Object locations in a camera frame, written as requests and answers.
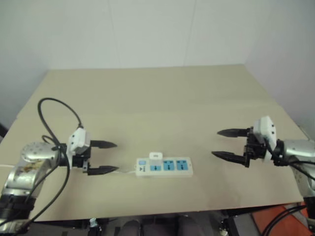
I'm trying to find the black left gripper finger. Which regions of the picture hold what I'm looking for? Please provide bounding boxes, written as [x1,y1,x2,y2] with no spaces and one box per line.
[87,166,120,177]
[91,140,118,150]

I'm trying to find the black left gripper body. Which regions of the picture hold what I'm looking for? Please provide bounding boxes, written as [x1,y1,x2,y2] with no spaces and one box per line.
[72,144,93,176]

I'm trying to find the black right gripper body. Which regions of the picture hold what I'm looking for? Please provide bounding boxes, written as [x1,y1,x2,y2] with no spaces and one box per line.
[243,126,268,169]

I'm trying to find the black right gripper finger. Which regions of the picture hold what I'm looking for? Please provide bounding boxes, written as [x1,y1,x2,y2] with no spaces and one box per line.
[211,150,247,166]
[217,128,249,138]

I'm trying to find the white charger plug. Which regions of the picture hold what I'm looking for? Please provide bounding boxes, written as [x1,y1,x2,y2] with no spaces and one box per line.
[148,152,161,167]

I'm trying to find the white power strip blue sockets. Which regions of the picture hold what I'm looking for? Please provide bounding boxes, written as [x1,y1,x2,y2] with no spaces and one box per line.
[135,157,193,178]

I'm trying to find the dark rounded shape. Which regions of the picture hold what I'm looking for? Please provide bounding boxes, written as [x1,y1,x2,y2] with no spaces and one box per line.
[122,219,141,236]

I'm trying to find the orange object under table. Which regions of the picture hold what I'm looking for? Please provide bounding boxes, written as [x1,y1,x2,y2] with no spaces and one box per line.
[250,205,309,231]

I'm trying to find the black box under table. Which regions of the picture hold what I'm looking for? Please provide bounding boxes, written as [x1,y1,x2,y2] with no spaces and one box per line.
[225,214,258,236]

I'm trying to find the white power strip cord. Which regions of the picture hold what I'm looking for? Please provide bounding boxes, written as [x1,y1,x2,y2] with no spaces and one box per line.
[0,164,137,176]

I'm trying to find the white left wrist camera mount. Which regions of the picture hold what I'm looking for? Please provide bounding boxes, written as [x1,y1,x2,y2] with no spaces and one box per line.
[65,127,92,156]

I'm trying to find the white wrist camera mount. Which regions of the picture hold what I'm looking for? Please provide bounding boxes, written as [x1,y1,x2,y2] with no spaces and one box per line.
[252,116,278,163]
[65,127,92,156]

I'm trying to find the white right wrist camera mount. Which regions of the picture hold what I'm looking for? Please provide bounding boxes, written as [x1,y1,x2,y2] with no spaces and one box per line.
[252,116,278,163]

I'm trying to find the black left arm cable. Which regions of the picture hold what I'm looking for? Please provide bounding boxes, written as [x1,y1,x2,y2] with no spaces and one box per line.
[24,98,86,223]

